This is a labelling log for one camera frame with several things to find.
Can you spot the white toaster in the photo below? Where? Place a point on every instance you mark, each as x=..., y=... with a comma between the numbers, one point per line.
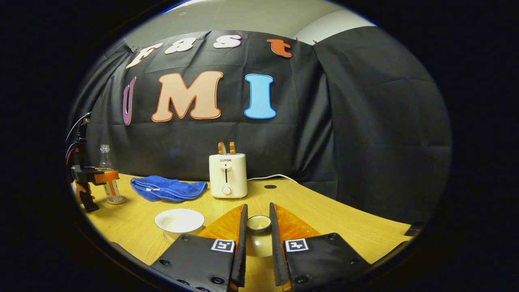
x=228, y=176

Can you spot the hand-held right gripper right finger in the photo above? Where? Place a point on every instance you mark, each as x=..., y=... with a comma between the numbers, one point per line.
x=320, y=259

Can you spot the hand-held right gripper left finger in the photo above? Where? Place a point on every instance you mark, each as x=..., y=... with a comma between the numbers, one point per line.
x=202, y=259

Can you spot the toast slice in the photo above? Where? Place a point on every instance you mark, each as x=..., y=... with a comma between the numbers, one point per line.
x=232, y=148
x=221, y=149

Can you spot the blue towel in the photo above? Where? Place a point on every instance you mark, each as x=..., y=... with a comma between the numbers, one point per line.
x=170, y=188

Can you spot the black backdrop cloth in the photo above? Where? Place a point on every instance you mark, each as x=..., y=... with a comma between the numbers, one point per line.
x=344, y=142

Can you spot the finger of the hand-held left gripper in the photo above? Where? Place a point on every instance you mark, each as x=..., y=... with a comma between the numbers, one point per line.
x=107, y=177

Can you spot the clear plastic water bottle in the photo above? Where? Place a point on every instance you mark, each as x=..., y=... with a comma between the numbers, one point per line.
x=106, y=160

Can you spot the small black box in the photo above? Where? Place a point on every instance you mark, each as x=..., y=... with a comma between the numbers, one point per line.
x=414, y=228

